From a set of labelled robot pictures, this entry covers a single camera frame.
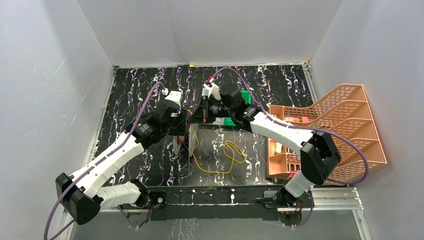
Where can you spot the white plastic bin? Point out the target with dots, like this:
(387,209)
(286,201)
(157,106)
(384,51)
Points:
(219,121)

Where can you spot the white stapler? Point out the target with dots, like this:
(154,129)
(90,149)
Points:
(277,148)

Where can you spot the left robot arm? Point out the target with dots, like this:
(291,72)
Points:
(83,194)

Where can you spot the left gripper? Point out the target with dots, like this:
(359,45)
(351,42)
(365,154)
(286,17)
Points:
(182,125)

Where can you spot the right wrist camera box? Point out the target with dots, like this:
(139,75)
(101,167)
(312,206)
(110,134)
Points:
(211,89)

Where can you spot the white cable spool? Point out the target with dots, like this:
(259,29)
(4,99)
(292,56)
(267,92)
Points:
(187,141)

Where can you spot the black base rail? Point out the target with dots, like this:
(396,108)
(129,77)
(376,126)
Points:
(223,202)

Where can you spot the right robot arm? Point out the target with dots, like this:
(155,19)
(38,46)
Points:
(318,153)

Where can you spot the orange desk organizer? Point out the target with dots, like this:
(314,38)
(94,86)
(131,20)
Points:
(345,111)

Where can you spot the green plastic bin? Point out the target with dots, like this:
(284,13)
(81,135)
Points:
(228,122)

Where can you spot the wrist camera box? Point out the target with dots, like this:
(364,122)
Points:
(175,97)
(211,89)

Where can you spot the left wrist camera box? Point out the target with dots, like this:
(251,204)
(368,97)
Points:
(175,97)

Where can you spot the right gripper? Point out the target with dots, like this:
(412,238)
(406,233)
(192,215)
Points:
(202,114)

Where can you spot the pink marker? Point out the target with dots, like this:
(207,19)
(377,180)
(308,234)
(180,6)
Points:
(293,172)

